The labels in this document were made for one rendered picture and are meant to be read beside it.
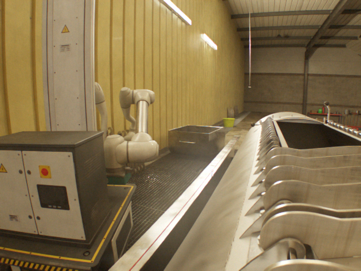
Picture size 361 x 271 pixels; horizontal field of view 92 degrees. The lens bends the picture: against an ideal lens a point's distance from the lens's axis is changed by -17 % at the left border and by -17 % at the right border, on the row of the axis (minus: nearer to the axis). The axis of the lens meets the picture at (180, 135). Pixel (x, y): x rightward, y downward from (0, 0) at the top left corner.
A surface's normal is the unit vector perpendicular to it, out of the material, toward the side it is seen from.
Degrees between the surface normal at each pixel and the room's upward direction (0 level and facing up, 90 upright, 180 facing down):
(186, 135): 92
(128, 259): 0
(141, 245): 1
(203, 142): 90
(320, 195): 90
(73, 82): 90
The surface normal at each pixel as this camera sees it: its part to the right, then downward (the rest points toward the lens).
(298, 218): -0.39, 0.17
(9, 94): 0.92, 0.07
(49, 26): -0.01, 0.18
